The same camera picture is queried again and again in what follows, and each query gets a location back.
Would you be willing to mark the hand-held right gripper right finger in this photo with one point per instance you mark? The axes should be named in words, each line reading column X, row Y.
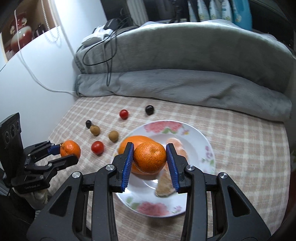
column 172, row 164

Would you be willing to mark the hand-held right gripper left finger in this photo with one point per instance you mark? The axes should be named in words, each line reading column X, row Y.
column 128, row 162

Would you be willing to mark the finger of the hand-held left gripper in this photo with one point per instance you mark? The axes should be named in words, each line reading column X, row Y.
column 64, row 161
column 54, row 149

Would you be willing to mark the small mandarin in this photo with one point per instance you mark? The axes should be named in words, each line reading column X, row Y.
column 71, row 150
column 150, row 157

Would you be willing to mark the large orange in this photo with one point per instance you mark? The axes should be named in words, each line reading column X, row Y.
column 136, row 141

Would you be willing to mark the peeled tangerine with peel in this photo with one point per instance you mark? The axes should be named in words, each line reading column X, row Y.
column 164, row 185

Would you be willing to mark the brown longan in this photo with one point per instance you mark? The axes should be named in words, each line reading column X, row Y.
column 113, row 136
column 95, row 130

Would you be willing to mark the white floral plate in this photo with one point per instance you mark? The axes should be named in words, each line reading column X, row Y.
column 198, row 143

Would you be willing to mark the red cherry tomato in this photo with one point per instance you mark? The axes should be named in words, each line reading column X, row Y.
column 123, row 114
column 97, row 147

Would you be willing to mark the dark grape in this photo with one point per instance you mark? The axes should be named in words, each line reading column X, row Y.
column 88, row 124
column 149, row 109

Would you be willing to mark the person's left hand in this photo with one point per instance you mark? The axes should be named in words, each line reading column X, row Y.
column 39, row 198

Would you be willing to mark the white cabinet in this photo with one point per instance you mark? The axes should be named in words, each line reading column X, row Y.
column 41, row 92

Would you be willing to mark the pink plaid bed sheet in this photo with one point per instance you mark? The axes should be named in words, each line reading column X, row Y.
column 242, row 150

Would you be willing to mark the grey fleece blanket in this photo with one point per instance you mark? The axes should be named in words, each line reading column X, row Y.
column 185, row 58

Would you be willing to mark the red and white vase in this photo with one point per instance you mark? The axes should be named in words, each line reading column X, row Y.
column 19, row 34

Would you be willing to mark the grey fabric pouch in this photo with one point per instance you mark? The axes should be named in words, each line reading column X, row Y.
column 89, row 40

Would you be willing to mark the white power adapter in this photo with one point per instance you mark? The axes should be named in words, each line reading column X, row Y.
column 100, row 32

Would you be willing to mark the black power adapter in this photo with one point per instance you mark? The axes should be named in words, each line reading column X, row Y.
column 111, row 24

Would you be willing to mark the black tripod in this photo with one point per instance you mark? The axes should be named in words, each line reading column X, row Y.
column 178, row 11

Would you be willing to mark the blue detergent bottle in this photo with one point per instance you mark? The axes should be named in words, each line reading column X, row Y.
column 242, row 14

